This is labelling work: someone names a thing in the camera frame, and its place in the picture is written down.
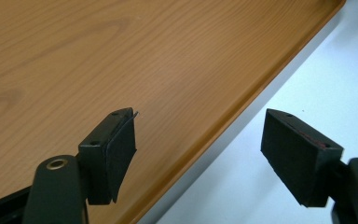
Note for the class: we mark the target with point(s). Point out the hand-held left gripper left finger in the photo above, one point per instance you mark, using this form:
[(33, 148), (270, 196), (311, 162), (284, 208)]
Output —
[(105, 161)]

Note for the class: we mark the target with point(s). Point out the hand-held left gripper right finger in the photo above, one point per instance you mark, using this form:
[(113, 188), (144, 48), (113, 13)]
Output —
[(295, 155)]

